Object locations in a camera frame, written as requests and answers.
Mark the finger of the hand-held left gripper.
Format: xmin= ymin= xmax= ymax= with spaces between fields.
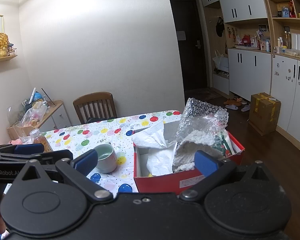
xmin=27 ymin=149 xmax=74 ymax=169
xmin=0 ymin=143 xmax=45 ymax=155

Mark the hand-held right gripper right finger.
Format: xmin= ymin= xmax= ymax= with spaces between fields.
xmin=179 ymin=150 xmax=281 ymax=202

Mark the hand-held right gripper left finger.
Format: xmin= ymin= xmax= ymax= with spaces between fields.
xmin=12 ymin=149 xmax=114 ymax=202

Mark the white fluffy cloth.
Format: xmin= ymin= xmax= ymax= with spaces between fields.
xmin=172 ymin=130 xmax=224 ymax=173

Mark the clear bubble wrap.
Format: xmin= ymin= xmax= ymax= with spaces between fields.
xmin=176 ymin=97 xmax=229 ymax=147

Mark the red cardboard box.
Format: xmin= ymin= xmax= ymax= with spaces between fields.
xmin=133 ymin=120 xmax=246 ymax=195

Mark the amber juice bottle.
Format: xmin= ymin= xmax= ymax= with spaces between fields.
xmin=30 ymin=128 xmax=53 ymax=153

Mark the clear glass tumbler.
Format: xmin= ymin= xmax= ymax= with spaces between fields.
xmin=12 ymin=120 xmax=28 ymax=143

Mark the white mug teal inside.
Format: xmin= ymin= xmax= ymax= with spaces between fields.
xmin=94 ymin=142 xmax=118 ymax=173

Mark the balloon print tablecloth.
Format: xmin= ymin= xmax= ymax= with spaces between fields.
xmin=0 ymin=109 xmax=183 ymax=198

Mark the clear plastic bag of toys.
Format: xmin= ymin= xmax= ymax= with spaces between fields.
xmin=20 ymin=102 xmax=49 ymax=128

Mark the clear glass vase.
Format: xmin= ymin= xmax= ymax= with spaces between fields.
xmin=6 ymin=106 xmax=23 ymax=124

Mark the wooden side cabinet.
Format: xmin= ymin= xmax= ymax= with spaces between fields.
xmin=7 ymin=99 xmax=73 ymax=140

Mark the black plastic bag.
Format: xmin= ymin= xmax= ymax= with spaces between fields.
xmin=86 ymin=116 xmax=115 ymax=123

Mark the thin black stick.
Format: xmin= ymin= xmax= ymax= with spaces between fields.
xmin=41 ymin=88 xmax=56 ymax=107

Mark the white wrapping paper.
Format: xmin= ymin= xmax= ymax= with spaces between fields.
xmin=132 ymin=121 xmax=178 ymax=177

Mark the brown wooden chair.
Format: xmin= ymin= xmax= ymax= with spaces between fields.
xmin=73 ymin=92 xmax=117 ymax=125

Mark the orange plush slipper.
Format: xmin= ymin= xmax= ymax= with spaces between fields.
xmin=224 ymin=97 xmax=242 ymax=105

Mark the patterned door mat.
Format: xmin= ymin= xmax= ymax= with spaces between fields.
xmin=197 ymin=90 xmax=223 ymax=101

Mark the brown cardboard box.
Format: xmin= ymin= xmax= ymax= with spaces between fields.
xmin=248 ymin=92 xmax=281 ymax=136

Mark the white tote bag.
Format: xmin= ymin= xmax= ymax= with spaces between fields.
xmin=212 ymin=50 xmax=229 ymax=74

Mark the dark entrance door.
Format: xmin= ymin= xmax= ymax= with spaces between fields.
xmin=169 ymin=0 xmax=208 ymax=92

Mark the black hanging bag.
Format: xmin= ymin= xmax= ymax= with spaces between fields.
xmin=216 ymin=17 xmax=225 ymax=37

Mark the white rectangular appliance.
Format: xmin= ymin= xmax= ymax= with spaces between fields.
xmin=291 ymin=33 xmax=300 ymax=52

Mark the white wooden cabinet unit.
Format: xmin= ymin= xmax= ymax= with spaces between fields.
xmin=199 ymin=0 xmax=300 ymax=152

